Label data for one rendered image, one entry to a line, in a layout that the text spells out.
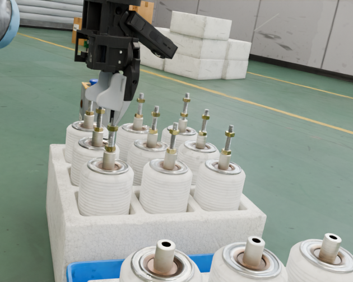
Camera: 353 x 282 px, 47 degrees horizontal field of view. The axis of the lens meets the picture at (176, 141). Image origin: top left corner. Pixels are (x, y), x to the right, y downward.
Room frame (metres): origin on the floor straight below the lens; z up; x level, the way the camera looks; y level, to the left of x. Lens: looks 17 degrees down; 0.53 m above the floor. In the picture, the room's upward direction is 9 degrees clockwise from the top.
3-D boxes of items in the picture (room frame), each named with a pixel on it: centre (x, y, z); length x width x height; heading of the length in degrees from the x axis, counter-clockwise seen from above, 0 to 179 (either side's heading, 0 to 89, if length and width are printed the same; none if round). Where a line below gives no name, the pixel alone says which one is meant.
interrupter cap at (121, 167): (0.68, 0.11, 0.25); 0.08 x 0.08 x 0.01
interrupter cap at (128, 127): (0.94, 0.10, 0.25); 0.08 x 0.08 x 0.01
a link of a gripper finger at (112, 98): (0.65, 0.12, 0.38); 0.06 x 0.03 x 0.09; 130
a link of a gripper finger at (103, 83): (0.68, 0.14, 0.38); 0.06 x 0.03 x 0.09; 130
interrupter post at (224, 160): (0.77, -0.10, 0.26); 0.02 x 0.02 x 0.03
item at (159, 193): (0.72, 0.01, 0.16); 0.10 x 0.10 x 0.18
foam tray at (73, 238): (0.83, 0.05, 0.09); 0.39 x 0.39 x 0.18; 23
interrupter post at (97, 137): (0.79, 0.16, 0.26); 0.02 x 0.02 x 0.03
